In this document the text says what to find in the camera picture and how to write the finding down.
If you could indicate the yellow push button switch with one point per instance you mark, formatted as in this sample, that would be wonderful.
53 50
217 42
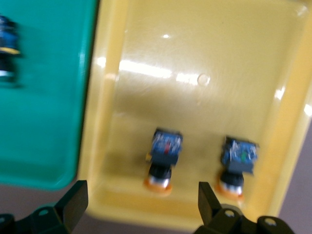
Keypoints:
165 151
237 158

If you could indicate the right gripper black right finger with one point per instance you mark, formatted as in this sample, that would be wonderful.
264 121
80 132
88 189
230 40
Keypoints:
217 217

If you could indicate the green plastic tray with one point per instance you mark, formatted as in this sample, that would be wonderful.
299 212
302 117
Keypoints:
48 109

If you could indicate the yellow plastic tray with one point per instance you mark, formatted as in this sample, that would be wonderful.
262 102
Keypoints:
207 97

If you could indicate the green push button switch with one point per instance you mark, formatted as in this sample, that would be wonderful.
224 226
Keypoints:
8 41

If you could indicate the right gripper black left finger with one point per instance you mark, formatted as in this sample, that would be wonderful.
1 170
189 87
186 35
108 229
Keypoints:
68 212

